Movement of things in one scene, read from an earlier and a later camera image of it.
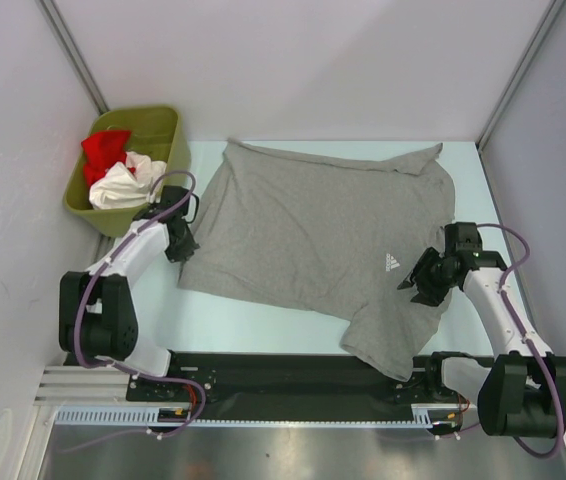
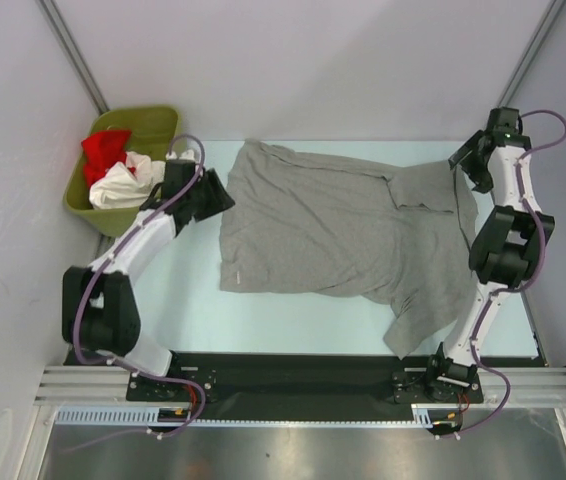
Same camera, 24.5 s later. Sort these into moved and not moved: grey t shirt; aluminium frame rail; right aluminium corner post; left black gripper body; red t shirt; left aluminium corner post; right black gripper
Moved: grey t shirt; right black gripper; left black gripper body
Not moved: right aluminium corner post; red t shirt; aluminium frame rail; left aluminium corner post
